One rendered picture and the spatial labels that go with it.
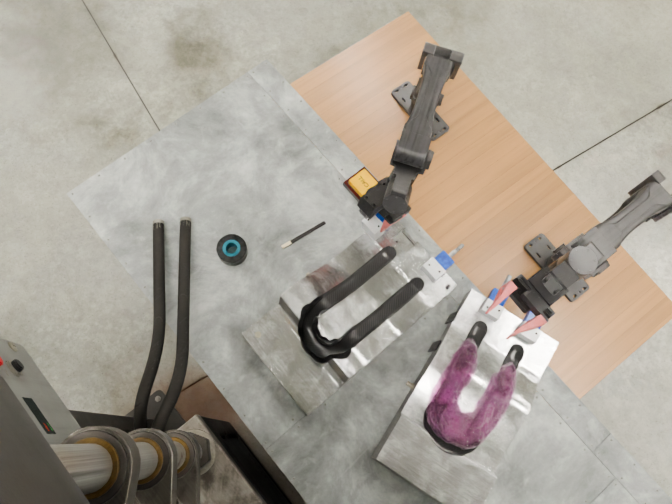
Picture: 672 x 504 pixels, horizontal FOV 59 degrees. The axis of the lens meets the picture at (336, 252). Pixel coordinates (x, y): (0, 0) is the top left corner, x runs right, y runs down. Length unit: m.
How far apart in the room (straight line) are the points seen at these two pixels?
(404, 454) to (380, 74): 1.10
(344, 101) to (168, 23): 1.40
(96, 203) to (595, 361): 1.42
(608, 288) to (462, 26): 1.68
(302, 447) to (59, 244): 1.49
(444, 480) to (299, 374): 0.42
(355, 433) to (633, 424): 1.41
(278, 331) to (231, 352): 0.14
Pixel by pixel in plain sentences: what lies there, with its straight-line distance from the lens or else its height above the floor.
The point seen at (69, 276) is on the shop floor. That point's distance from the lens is 2.61.
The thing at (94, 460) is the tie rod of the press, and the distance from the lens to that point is 0.79.
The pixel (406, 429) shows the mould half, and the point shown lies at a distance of 1.47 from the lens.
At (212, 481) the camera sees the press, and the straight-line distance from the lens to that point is 1.59.
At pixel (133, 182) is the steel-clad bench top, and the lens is 1.77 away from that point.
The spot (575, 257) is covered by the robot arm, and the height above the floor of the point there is 1.30.
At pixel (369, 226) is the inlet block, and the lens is 1.50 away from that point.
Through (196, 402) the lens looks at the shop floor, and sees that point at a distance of 2.40.
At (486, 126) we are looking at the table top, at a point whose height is 0.80.
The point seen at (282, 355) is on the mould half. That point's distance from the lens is 1.51.
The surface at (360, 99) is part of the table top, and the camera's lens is 1.84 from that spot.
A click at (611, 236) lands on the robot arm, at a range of 1.35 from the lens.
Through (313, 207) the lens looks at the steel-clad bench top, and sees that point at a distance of 1.68.
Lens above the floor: 2.36
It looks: 73 degrees down
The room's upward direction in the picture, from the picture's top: 11 degrees clockwise
